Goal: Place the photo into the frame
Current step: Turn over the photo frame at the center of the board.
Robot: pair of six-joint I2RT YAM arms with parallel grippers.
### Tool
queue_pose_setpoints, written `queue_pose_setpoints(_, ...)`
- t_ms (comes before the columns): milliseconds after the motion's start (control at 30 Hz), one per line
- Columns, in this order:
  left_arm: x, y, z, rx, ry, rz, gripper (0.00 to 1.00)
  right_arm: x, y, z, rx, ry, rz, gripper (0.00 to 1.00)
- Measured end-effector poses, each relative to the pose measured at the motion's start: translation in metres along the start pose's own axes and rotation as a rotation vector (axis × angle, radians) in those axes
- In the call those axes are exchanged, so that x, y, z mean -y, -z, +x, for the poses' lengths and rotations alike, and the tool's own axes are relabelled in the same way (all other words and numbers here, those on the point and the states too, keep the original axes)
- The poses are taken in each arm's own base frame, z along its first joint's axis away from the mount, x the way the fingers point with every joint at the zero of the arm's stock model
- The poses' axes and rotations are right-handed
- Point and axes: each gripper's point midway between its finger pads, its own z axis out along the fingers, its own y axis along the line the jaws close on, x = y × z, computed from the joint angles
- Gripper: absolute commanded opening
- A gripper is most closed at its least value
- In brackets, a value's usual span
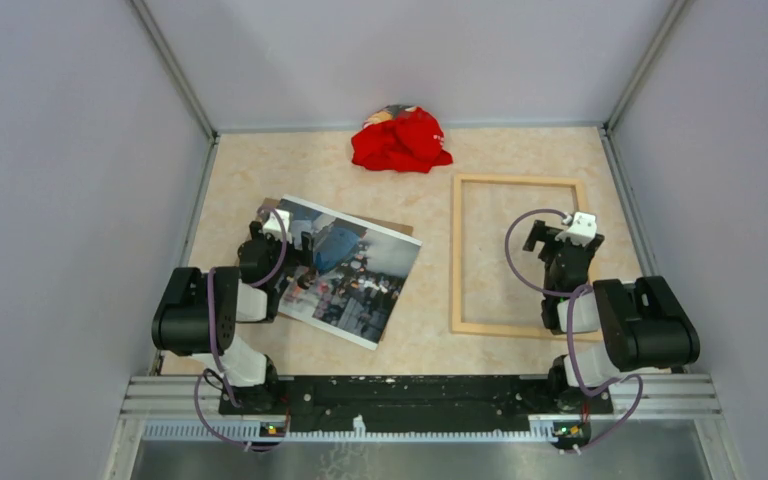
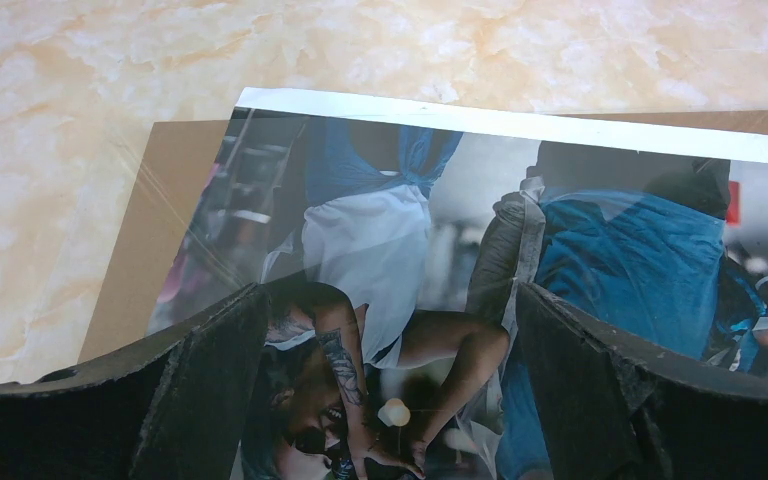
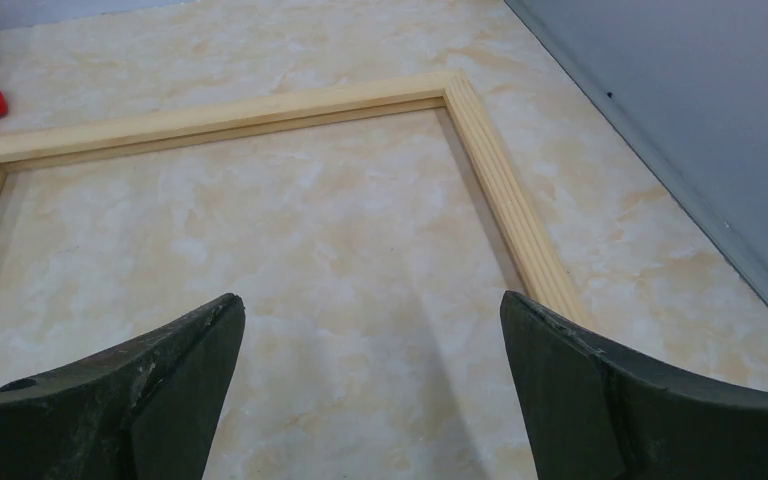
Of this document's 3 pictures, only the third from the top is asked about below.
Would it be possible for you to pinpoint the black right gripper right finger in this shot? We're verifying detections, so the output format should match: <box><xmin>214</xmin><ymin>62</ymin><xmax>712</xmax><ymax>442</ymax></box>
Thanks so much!
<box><xmin>500</xmin><ymin>291</ymin><xmax>768</xmax><ymax>479</ymax></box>

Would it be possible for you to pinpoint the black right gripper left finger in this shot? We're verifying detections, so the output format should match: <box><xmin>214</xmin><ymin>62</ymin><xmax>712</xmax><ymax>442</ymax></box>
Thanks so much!
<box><xmin>0</xmin><ymin>293</ymin><xmax>245</xmax><ymax>479</ymax></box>

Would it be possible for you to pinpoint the light wooden picture frame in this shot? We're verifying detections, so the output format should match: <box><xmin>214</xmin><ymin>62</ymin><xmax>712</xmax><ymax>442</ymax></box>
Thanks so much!
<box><xmin>0</xmin><ymin>70</ymin><xmax>592</xmax><ymax>327</ymax></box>

